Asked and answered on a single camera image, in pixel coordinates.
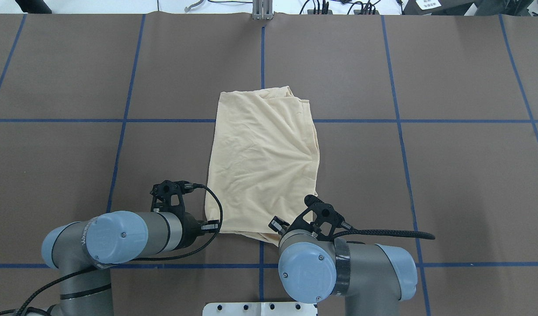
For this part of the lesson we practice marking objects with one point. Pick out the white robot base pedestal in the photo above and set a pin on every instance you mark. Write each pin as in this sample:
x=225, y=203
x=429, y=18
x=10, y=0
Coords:
x=259, y=309

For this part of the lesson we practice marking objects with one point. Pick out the beige long sleeve graphic shirt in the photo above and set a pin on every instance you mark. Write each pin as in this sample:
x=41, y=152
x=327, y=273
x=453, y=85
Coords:
x=264, y=161

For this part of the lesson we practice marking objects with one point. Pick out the aluminium frame post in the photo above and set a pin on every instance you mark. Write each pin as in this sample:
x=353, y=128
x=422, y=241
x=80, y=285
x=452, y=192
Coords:
x=262, y=10

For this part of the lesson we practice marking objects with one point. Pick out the orange black usb hub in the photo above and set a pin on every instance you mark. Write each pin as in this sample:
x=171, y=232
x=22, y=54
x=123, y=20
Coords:
x=366, y=8
x=320, y=7

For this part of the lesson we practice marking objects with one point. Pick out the lower orange black usb hub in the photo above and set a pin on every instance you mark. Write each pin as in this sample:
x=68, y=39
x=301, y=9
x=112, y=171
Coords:
x=366, y=8

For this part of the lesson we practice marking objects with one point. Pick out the upper orange black usb hub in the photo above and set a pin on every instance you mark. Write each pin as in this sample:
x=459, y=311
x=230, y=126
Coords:
x=320, y=7

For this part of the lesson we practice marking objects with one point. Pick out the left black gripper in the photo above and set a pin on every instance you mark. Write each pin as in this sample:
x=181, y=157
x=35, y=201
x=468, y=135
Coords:
x=190, y=228

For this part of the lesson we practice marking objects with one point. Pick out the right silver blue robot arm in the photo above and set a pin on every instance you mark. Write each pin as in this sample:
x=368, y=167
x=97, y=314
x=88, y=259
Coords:
x=315, y=262

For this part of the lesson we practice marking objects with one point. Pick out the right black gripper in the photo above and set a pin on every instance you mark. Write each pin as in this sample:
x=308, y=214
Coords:
x=278, y=224

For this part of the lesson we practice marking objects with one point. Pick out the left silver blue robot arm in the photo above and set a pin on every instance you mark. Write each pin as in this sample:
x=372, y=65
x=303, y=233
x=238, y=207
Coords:
x=84, y=251

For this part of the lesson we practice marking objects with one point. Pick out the black labelled box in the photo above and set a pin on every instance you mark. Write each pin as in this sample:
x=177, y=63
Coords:
x=436, y=7

